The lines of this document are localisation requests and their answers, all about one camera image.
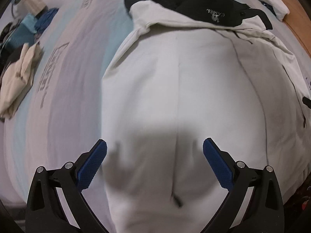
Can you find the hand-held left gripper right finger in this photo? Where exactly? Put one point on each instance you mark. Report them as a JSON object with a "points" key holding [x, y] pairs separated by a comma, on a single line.
{"points": [[218, 167]]}

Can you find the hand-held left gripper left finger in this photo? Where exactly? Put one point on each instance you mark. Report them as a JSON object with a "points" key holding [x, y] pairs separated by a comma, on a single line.
{"points": [[91, 167]]}

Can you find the white and black hooded jacket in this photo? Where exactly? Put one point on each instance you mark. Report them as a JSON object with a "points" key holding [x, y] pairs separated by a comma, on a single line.
{"points": [[182, 89]]}

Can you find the blue clothes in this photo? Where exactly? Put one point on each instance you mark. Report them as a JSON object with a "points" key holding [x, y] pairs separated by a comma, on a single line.
{"points": [[47, 17]]}

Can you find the striped bed mattress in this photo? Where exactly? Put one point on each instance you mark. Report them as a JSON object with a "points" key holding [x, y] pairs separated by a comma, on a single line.
{"points": [[73, 89]]}

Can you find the dark patterned cloth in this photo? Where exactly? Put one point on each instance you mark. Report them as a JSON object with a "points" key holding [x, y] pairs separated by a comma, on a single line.
{"points": [[298, 208]]}

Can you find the beige folded garment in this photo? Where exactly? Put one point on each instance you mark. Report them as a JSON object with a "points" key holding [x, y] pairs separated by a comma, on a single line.
{"points": [[17, 82]]}

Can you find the blue suitcase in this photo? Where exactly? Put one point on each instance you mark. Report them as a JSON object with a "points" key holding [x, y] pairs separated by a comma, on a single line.
{"points": [[21, 34]]}

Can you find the wooden headboard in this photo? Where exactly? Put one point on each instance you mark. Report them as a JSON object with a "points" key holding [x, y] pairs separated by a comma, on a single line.
{"points": [[298, 12]]}

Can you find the white garment near bed edge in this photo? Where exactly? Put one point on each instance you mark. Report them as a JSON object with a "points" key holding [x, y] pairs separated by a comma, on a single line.
{"points": [[269, 0]]}

